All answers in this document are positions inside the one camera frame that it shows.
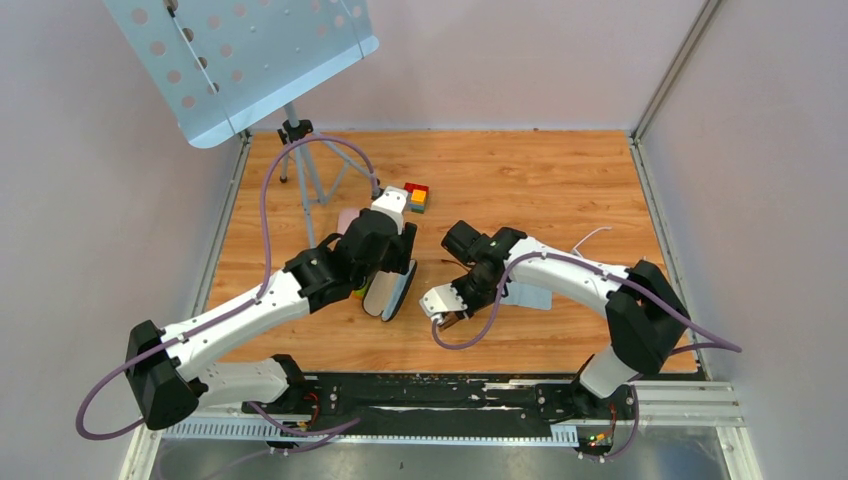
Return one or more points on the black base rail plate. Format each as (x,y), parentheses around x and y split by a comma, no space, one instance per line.
(445,407)

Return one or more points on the white frame sunglasses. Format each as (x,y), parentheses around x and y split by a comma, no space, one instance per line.
(575,250)

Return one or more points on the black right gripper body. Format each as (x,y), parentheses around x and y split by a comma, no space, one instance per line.
(475,292)

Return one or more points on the perforated music stand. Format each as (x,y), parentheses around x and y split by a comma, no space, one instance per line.
(222,66)

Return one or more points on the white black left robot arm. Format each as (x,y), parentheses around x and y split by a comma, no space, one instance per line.
(173,370)

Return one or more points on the orange ring toy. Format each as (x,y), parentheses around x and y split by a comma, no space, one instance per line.
(360,293)

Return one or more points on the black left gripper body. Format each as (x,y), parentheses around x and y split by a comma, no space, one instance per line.
(396,259)

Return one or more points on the colourful toy brick cube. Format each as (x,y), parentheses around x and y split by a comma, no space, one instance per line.
(418,197)

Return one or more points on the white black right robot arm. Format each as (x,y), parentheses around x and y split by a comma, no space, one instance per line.
(645,317)

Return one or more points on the brown frame sunglasses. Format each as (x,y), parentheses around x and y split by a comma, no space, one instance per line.
(453,317)

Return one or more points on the right blue cleaning cloth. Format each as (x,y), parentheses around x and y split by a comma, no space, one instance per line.
(527,296)

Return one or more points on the pink glasses case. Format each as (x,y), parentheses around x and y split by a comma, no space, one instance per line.
(345,217)

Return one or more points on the black glasses case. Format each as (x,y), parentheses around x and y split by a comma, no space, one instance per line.
(386,293)

